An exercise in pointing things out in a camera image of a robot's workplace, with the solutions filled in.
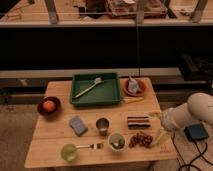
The wooden shelf rail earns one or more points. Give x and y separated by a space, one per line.
106 23

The white bowl with greens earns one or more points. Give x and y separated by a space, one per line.
116 142

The black pedal box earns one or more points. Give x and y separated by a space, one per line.
196 132

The green plastic cup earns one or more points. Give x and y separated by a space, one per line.
69 152

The orange plate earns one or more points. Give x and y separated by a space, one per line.
139 93

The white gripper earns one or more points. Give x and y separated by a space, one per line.
167 123

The metal fork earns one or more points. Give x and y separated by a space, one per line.
92 146

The grey cloth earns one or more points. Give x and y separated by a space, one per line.
133 86

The orange fruit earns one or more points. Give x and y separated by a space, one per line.
48 106

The striped brown block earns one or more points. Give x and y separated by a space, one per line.
138 122

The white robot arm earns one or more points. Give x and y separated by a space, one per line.
197 109

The yellow banana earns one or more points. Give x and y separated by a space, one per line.
132 99

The dark red bowl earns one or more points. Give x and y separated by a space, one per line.
41 110

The green plastic tray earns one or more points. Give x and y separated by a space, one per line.
106 93

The blue sponge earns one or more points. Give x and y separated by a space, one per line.
78 126

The small metal cup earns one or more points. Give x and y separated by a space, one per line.
102 125

